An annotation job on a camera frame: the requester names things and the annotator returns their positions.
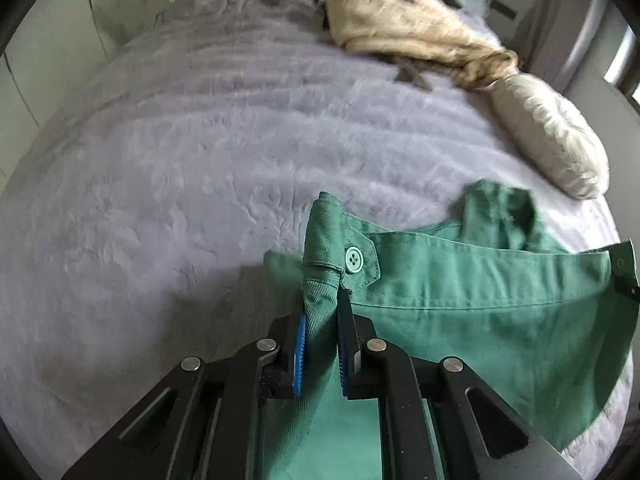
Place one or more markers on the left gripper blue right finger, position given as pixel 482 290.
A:
pixel 438 420

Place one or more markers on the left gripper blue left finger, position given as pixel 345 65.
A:
pixel 203 420

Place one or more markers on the black fingertip of the right gripper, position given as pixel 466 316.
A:
pixel 627 286

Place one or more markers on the green work shirt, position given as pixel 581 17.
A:
pixel 542 326

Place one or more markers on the cream satin pillow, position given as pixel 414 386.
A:
pixel 553 134

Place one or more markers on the lavender plush bedspread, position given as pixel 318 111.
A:
pixel 134 230

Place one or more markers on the beige crumpled blanket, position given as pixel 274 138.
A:
pixel 418 35

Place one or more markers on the white wardrobe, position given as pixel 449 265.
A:
pixel 55 49

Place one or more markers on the white electric fan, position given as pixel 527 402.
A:
pixel 122 20

